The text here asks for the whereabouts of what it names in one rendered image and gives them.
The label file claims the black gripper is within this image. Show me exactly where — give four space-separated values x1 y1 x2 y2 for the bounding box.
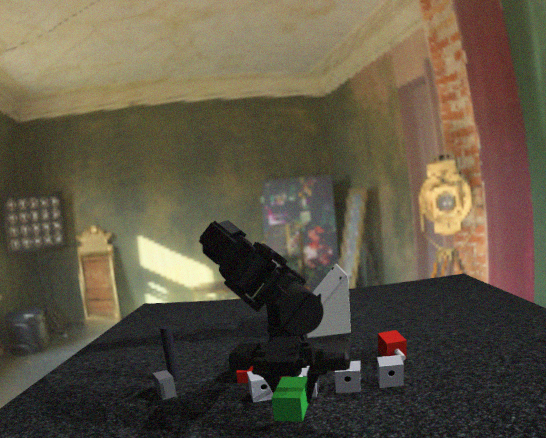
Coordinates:
229 317 352 403

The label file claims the red tray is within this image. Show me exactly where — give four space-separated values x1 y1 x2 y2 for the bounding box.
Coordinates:
237 366 253 383

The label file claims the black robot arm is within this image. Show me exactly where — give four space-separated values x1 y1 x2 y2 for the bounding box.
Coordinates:
198 220 323 377

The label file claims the red block with white pin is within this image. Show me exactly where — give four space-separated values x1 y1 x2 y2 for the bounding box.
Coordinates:
377 330 407 361

